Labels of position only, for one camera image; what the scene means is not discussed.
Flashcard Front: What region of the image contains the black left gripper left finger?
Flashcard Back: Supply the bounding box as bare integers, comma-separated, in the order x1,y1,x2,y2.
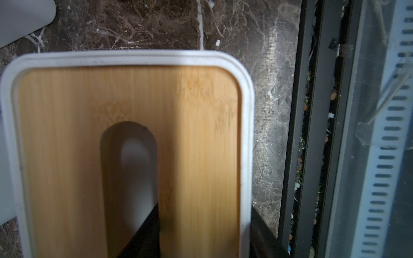
118,204,161,258

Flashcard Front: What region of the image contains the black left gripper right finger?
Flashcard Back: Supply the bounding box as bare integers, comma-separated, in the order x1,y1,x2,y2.
249,207,289,258

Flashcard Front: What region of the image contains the white box bamboo lid front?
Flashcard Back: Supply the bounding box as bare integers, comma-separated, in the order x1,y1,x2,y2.
1,50,254,258

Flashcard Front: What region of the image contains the cream box dark lid left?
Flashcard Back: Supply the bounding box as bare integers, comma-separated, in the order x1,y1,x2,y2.
1,0,57,47

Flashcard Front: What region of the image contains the white perforated cable duct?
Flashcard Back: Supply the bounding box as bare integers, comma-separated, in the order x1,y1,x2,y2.
351,1,413,258

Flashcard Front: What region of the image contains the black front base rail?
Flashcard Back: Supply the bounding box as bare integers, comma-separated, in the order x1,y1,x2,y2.
277,1,364,258

